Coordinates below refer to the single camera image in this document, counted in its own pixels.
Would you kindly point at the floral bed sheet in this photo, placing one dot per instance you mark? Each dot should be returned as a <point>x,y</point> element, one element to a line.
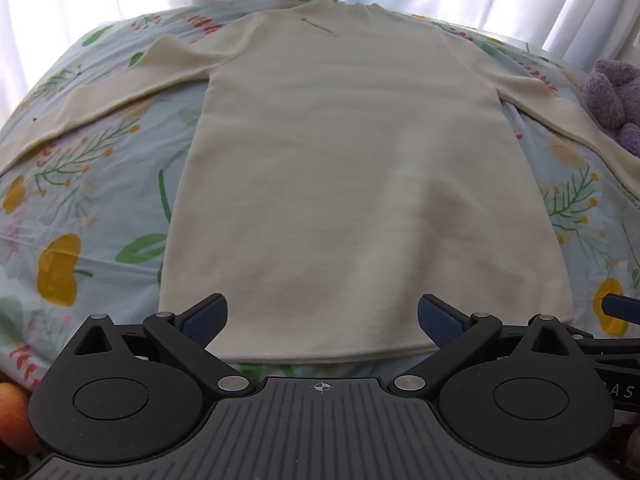
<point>75,200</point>

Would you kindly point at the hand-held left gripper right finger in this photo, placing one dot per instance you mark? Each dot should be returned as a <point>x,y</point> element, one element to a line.
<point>441,323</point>

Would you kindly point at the cream long-sleeve sweater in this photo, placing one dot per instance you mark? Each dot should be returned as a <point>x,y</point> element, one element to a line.
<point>350,160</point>

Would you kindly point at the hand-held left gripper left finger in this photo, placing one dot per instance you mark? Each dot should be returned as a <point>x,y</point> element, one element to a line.
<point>204,321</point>

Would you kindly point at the orange round object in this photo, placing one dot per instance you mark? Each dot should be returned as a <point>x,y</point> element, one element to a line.
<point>15,417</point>

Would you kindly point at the purple plush toy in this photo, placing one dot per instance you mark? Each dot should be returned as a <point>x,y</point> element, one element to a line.
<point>607,95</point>

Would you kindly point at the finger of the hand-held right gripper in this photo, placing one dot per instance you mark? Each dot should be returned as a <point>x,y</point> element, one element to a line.
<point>622,307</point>

